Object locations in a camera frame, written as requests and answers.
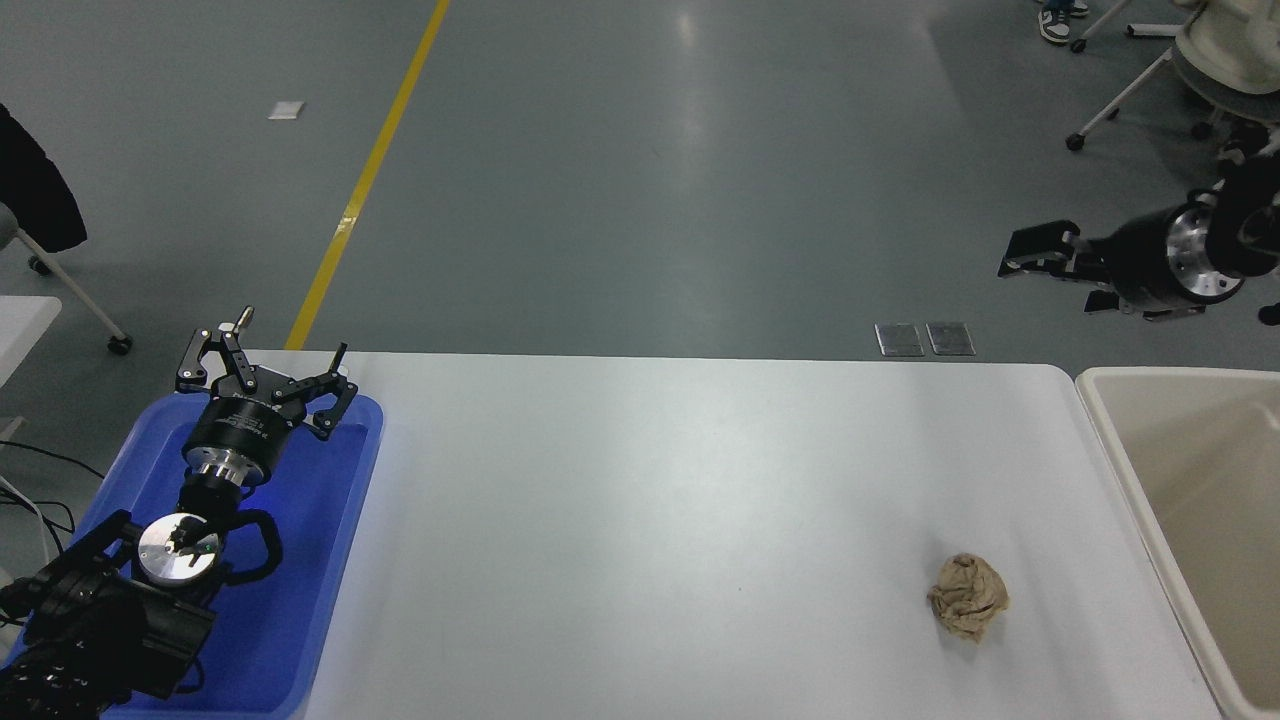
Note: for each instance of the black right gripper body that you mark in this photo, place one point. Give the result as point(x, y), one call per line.
point(1140, 260)

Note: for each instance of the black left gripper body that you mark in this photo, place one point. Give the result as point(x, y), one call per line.
point(240, 430)

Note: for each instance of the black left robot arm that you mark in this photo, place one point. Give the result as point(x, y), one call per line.
point(90, 620)

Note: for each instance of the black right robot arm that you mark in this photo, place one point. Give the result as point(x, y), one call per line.
point(1245, 225)

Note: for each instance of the metal floor plate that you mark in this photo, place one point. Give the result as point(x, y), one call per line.
point(950, 339)
point(899, 340)

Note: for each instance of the blue plastic tray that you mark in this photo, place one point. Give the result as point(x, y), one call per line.
point(320, 520)

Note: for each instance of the grey office chair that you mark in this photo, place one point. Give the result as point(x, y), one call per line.
point(75, 295)

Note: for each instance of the large pale bin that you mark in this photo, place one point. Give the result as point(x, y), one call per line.
point(1200, 470)

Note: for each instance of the white side table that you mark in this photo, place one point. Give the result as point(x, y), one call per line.
point(20, 325)

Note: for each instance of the person's shoe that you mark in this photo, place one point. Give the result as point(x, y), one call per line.
point(1053, 25)

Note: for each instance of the white office chair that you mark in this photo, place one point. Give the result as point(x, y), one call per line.
point(1225, 50)

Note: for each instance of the white chair leg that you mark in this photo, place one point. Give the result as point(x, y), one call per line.
point(1095, 25)

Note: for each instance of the crumpled tan paper ball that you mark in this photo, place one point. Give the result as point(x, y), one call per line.
point(967, 597)

